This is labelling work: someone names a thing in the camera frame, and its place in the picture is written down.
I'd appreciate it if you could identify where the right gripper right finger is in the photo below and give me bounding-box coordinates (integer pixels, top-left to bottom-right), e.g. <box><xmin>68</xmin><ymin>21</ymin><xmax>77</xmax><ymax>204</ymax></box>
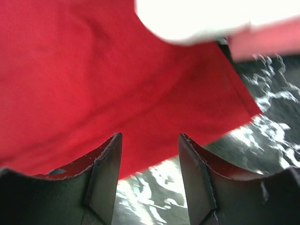
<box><xmin>178</xmin><ymin>134</ymin><xmax>300</xmax><ymax>225</ymax></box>

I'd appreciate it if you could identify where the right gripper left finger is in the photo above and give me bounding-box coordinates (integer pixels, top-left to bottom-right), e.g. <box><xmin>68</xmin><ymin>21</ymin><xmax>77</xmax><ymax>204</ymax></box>
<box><xmin>0</xmin><ymin>133</ymin><xmax>122</xmax><ymax>225</ymax></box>

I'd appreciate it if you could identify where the red t-shirt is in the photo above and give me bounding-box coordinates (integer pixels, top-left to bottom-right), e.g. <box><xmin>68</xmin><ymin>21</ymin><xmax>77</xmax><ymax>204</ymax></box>
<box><xmin>0</xmin><ymin>0</ymin><xmax>260</xmax><ymax>178</ymax></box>

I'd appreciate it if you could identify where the black marble pattern mat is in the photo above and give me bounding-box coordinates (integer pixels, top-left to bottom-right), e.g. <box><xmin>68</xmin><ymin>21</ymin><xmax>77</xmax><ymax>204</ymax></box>
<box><xmin>112</xmin><ymin>55</ymin><xmax>300</xmax><ymax>225</ymax></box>

